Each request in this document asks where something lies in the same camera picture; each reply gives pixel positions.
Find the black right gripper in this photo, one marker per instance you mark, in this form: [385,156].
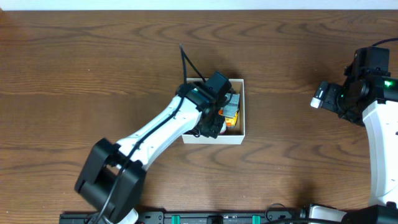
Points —
[329,101]

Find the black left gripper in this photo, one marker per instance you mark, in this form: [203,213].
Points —
[216,125]

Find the white pink duck toy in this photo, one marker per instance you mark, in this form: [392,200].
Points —
[223,128]

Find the yellow grey toy truck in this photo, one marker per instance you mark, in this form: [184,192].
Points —
[231,110]

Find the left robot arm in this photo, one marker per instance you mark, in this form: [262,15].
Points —
[112,178]

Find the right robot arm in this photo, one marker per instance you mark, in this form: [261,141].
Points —
[368,98]

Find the white cardboard box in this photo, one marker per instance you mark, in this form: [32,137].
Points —
[232,136]

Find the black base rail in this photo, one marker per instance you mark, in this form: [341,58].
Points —
[276,213]

